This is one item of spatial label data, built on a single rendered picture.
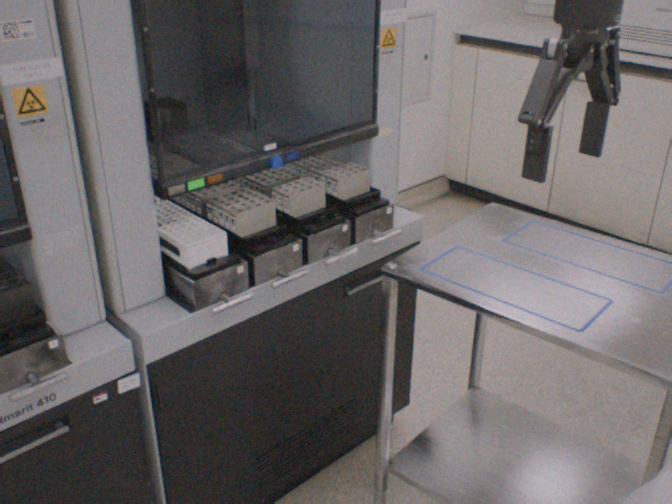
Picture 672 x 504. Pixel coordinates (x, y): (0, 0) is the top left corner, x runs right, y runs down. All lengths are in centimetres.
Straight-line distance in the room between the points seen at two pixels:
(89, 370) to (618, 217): 265
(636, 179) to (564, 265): 193
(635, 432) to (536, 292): 113
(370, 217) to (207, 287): 47
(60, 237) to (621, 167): 262
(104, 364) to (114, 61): 55
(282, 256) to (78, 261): 43
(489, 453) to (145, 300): 90
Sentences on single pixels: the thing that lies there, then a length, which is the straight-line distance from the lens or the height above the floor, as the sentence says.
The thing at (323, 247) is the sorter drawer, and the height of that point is 76.
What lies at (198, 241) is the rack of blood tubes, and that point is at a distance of 145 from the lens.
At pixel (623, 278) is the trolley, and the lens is 150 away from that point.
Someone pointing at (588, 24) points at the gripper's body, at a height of 137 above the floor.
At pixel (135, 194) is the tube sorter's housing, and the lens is 140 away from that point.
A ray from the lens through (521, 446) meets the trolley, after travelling 186.
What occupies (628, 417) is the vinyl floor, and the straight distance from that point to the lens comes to 250.
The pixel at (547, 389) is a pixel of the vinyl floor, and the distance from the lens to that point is 253.
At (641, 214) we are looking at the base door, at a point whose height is 22.
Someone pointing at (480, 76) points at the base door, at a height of 68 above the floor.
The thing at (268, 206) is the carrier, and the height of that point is 87.
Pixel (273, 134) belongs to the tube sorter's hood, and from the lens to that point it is 153.
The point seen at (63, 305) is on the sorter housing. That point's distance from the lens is 141.
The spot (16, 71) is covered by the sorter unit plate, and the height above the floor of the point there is 124.
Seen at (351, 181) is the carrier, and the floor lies 86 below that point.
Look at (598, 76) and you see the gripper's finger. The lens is 95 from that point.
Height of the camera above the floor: 150
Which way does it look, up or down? 27 degrees down
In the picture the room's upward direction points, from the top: straight up
